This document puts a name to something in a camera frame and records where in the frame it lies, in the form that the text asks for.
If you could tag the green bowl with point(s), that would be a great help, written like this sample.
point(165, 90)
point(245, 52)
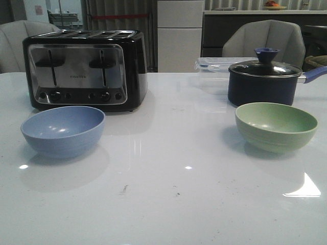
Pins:
point(274, 127)

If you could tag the blue bowl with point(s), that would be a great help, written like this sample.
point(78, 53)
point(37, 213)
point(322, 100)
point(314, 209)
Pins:
point(64, 132)

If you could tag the grey chair on right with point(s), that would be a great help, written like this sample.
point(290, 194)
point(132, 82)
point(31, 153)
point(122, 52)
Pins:
point(275, 34)

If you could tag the grey chair on left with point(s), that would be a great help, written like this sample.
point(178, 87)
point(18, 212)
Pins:
point(12, 36)

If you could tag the grey chair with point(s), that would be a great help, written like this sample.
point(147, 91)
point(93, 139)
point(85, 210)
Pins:
point(275, 34)
point(12, 36)

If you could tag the black and steel toaster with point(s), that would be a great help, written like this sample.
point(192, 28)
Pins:
point(102, 69)

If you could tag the white cabinet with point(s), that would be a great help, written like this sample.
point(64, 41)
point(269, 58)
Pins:
point(179, 29)

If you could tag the clear plastic food container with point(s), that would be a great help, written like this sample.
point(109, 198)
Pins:
point(213, 73)

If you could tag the glass pot lid blue knob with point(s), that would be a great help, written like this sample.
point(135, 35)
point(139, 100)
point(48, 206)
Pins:
point(265, 66)

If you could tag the dark kitchen counter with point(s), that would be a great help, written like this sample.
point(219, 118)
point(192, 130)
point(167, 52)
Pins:
point(219, 26)

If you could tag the fruit plate on counter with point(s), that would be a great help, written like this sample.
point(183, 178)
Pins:
point(273, 5)

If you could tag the dark blue saucepan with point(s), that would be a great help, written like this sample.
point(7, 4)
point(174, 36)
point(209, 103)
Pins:
point(244, 89)

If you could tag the olive cushion at right edge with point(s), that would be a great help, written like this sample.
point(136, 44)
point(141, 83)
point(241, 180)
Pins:
point(312, 62)

